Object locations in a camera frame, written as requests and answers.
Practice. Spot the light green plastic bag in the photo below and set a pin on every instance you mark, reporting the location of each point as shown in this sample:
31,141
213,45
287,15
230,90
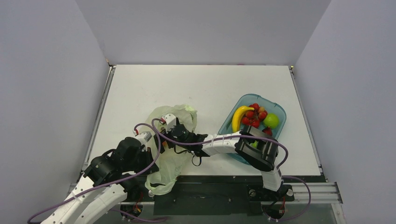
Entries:
169,163

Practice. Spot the teal plastic tray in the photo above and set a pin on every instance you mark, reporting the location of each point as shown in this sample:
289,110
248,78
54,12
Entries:
268,105

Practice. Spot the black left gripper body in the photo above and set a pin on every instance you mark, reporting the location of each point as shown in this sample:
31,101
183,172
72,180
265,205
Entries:
141,159

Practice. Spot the yellow fake banana bunch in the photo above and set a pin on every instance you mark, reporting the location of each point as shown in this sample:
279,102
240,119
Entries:
238,115

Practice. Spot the dark red fake fruit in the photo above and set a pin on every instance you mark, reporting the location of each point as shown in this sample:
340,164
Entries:
268,131

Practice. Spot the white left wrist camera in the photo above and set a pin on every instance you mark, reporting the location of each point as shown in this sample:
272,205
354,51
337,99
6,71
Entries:
143,138

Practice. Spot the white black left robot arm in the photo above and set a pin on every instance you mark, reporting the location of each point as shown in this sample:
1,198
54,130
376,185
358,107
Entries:
108,180

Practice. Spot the green fake apple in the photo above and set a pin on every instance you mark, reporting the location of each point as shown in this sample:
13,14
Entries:
272,121

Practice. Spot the red fake strawberry bunch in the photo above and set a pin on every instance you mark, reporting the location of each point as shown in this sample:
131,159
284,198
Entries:
255,117

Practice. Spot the aluminium frame rail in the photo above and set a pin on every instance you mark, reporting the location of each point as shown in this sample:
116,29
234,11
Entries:
315,193

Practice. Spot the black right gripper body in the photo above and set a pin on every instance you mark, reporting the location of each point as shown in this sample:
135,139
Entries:
174,129

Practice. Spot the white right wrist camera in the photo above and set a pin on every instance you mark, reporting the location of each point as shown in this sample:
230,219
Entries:
170,121

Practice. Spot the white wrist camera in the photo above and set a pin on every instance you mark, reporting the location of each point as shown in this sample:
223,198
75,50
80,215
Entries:
170,121
143,138

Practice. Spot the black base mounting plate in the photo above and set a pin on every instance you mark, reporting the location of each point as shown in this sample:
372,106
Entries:
250,209

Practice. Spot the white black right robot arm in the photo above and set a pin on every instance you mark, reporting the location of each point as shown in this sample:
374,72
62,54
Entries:
256,147

